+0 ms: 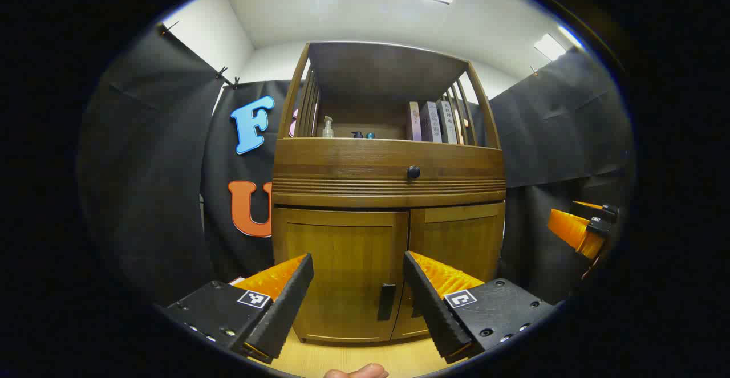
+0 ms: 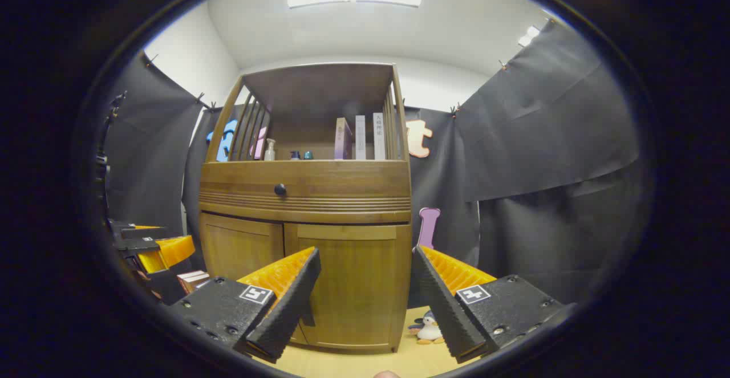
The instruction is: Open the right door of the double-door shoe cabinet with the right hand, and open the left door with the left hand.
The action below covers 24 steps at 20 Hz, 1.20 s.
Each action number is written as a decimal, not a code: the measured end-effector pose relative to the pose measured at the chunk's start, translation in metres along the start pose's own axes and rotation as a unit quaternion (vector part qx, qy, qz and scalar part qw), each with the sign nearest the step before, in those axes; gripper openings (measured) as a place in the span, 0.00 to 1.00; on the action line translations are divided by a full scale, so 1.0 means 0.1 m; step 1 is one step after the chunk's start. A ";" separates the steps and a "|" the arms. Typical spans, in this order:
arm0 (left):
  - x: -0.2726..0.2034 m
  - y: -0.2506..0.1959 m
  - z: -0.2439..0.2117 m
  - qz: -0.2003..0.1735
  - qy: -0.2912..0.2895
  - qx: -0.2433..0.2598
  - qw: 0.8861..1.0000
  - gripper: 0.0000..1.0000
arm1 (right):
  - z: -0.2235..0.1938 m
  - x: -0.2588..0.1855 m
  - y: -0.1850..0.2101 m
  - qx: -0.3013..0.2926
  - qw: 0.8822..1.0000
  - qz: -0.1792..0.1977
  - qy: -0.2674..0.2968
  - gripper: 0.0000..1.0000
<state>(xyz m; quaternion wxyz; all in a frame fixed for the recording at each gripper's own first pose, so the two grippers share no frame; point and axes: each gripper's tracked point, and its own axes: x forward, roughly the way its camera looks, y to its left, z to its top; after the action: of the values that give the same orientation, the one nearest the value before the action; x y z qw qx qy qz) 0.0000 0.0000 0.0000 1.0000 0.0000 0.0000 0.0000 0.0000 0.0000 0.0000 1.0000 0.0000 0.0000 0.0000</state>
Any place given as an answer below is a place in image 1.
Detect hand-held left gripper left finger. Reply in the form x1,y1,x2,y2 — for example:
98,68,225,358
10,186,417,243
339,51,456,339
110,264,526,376
163,253,315,364

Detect wooden shoe cabinet door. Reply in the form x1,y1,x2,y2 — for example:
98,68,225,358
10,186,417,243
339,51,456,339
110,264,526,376
391,201,506,342
273,207,410,344

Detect black backdrop cloth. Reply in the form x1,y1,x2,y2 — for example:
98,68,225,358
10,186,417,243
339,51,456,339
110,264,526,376
77,22,636,310

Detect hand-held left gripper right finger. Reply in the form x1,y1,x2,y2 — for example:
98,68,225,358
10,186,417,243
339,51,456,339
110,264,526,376
403,251,557,365

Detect black door handle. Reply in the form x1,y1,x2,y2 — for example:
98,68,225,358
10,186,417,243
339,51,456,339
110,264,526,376
378,283,396,322

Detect small ceiling light panel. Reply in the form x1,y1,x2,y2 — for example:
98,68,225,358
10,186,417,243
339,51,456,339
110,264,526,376
534,33,567,61

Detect wooden cabinet drawer black knob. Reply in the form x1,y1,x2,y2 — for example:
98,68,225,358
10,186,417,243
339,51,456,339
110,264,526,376
273,137,507,195

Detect white book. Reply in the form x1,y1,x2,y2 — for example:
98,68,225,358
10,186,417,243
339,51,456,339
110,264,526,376
437,100,458,144

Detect wooden double-door shoe cabinet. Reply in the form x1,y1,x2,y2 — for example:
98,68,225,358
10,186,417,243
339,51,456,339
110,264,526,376
271,40,507,346

